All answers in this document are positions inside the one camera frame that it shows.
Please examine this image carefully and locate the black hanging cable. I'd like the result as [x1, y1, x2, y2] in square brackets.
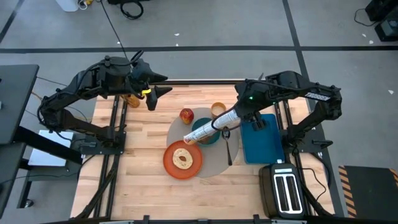
[99, 0, 129, 60]

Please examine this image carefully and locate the white flat panel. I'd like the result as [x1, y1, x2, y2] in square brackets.
[27, 129, 75, 167]

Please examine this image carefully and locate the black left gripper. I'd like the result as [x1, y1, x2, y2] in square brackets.
[129, 58, 174, 112]

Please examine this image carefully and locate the teal bowl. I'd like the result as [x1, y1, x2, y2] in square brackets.
[191, 117, 221, 146]

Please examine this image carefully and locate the grey round placemat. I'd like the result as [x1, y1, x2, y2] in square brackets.
[166, 107, 240, 179]

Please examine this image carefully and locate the red apple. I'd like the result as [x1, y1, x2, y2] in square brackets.
[179, 108, 195, 125]

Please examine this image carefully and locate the white trash bin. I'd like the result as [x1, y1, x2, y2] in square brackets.
[55, 0, 79, 12]

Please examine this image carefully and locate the orange plate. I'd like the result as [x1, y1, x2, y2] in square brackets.
[162, 139, 204, 180]

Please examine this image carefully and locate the blue plastic tray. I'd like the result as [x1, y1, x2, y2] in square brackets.
[239, 113, 285, 165]

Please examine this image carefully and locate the bagel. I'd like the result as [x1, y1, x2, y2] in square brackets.
[172, 147, 194, 170]

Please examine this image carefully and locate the black aluminium table frame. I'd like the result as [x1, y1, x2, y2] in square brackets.
[70, 79, 346, 224]

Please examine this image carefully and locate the black toaster power cable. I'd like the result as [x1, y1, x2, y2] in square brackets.
[297, 167, 332, 200]

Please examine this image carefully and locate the black equipment case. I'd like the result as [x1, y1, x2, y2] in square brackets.
[365, 0, 398, 43]

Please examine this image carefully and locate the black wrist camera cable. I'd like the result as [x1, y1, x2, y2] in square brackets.
[211, 108, 242, 131]

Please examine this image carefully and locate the orange plastic cup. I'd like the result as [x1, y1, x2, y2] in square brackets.
[210, 101, 227, 119]

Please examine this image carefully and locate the amber faceted glass tumbler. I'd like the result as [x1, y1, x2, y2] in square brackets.
[126, 94, 141, 109]

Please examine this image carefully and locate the black coiled cable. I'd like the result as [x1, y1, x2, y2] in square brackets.
[119, 0, 144, 20]

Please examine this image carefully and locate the black toaster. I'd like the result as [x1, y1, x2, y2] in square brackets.
[258, 162, 307, 220]

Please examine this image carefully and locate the black yellow hazard mat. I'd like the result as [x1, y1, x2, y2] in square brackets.
[338, 165, 398, 218]

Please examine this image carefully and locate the metal spoon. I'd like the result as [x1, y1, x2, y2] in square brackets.
[221, 126, 233, 167]

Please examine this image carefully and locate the black desk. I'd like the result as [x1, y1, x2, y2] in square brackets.
[0, 64, 83, 218]

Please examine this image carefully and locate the black cabinet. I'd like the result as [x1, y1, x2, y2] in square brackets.
[107, 0, 152, 4]

